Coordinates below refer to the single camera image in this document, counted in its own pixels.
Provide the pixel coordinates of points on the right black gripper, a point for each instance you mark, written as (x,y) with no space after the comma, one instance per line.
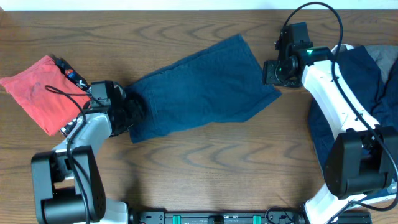
(268,76)

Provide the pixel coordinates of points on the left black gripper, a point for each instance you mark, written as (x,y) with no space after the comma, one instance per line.
(135,108)

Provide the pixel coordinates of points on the navy blue shorts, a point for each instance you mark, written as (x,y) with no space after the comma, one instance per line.
(220,84)

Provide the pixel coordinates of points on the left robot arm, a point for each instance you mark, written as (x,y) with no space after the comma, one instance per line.
(66,180)

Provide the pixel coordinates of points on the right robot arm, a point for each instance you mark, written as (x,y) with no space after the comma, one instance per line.
(361,160)

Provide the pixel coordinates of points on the black white patterned garment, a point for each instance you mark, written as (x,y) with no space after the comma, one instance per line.
(76,79)

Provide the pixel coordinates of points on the folded red cloth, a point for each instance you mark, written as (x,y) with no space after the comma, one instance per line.
(46,95)

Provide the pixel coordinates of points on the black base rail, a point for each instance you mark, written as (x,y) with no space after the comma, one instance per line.
(274,215)

